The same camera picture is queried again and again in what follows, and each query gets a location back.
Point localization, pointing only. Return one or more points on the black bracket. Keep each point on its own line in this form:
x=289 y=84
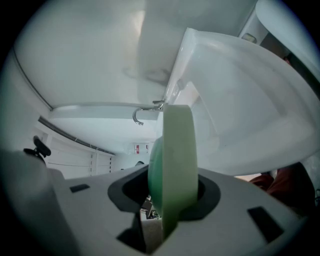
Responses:
x=41 y=147

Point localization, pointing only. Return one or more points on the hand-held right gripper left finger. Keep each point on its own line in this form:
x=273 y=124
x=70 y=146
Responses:
x=100 y=212

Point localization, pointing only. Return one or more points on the green rounded plastic object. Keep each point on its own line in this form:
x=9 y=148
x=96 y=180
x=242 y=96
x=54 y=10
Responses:
x=156 y=175

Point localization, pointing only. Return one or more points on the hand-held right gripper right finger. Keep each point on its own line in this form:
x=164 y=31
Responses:
x=237 y=225

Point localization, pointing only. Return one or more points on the white item with red label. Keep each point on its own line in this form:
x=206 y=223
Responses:
x=137 y=149

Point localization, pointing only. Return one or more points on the white rectangular sink basin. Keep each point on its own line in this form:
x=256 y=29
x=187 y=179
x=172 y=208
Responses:
x=250 y=100

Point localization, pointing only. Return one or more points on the person's leg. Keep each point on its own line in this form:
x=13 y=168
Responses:
x=287 y=190

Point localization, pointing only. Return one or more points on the chrome faucet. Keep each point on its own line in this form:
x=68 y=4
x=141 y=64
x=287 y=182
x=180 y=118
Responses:
x=152 y=108

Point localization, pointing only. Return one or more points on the white oval bathtub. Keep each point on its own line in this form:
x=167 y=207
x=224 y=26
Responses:
x=287 y=25

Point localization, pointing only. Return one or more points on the pale green soap dish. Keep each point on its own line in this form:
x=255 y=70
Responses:
x=180 y=150

